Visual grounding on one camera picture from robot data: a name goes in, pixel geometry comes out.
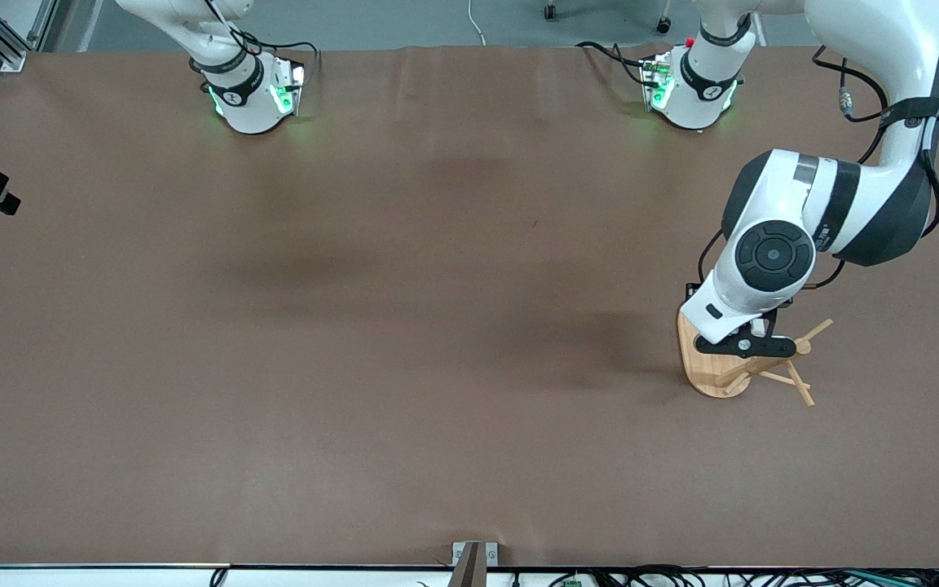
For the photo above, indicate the dark metal post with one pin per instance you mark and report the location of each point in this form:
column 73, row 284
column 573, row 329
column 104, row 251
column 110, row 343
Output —
column 468, row 571

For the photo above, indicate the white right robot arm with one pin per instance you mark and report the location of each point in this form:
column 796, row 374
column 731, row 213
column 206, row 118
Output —
column 245, row 102

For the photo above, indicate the silver metal table bracket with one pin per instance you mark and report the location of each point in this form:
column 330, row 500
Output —
column 491, row 554

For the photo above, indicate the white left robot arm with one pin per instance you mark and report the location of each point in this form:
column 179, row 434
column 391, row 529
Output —
column 771, row 187

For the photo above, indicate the wooden cup rack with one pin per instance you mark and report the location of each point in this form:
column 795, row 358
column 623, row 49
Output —
column 706, row 377

